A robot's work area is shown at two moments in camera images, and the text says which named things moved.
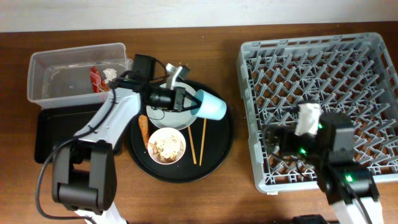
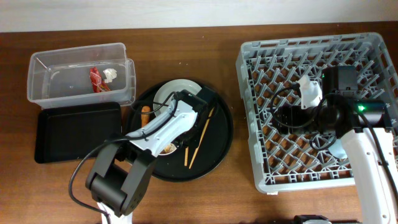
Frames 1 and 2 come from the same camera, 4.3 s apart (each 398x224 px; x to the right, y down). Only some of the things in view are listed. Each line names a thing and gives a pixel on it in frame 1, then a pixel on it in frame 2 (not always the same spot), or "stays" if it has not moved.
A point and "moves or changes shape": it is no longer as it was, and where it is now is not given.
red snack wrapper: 98,84 stays
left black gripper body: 170,99 → 191,136
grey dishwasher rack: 351,76 stays
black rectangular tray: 54,126 stays
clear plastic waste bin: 73,75 stays
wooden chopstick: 192,145 → 186,156
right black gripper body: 293,145 → 300,120
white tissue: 111,73 stays
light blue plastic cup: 211,107 moves or changes shape
